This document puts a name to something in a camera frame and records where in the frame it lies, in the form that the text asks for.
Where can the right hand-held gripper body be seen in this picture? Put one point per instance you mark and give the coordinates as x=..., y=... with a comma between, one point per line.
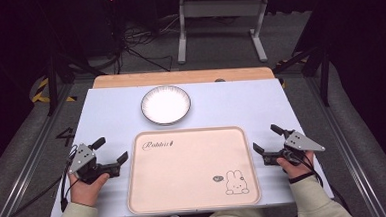
x=293, y=146

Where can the person's right hand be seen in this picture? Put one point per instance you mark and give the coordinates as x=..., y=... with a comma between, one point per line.
x=296, y=169

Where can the white metal stand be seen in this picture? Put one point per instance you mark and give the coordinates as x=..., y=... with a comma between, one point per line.
x=221, y=27

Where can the black tripod stand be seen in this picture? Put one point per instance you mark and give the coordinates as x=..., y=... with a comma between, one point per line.
x=312, y=65
x=60, y=75

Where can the wooden table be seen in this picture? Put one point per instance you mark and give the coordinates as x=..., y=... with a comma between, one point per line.
x=182, y=77

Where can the pink tray with rabbit print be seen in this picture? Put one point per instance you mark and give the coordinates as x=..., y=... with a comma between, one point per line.
x=192, y=170

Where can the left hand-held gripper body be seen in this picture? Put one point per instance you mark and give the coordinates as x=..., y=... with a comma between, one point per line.
x=83, y=162

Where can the person's left hand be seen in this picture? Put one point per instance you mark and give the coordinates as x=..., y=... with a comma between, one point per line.
x=86, y=190

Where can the white plate with dark rim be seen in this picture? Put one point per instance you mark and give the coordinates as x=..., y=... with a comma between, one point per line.
x=166, y=105

